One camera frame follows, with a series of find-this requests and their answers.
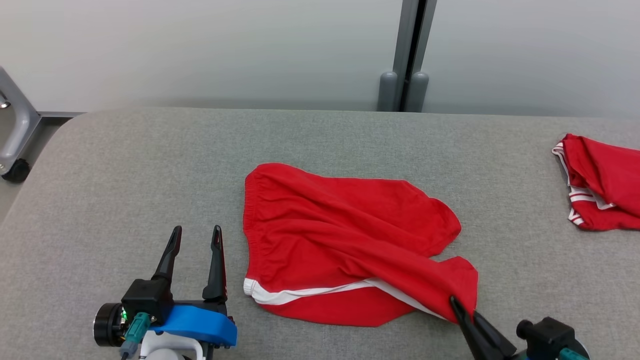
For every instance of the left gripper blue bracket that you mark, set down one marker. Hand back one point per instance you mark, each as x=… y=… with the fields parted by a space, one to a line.
x=200 y=325

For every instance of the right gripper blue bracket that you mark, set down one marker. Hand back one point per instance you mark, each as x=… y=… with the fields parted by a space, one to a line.
x=581 y=350

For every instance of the red shorts with white stripe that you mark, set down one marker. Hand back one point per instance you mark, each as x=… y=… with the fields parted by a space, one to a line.
x=340 y=225

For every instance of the red and white Bulls jersey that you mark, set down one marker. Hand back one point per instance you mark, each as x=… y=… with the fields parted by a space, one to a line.
x=610 y=185

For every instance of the grey fabric padded bench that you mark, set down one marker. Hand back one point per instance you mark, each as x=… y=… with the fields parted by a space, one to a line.
x=150 y=165

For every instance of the black caster wheel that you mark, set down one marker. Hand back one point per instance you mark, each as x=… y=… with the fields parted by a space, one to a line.
x=17 y=171

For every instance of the grey metal stand leg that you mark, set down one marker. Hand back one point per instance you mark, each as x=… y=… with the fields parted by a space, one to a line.
x=20 y=130

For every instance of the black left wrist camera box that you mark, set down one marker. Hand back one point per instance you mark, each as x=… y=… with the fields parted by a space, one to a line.
x=147 y=300

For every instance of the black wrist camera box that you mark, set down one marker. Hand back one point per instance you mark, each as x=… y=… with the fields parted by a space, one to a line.
x=147 y=300
x=547 y=337

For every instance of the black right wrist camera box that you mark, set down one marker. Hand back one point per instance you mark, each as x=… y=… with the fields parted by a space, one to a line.
x=547 y=337

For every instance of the grey rounded post foot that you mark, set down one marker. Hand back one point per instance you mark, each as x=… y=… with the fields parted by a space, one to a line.
x=387 y=95
x=416 y=95

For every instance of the grey partition post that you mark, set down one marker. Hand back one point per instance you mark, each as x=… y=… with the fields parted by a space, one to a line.
x=414 y=40

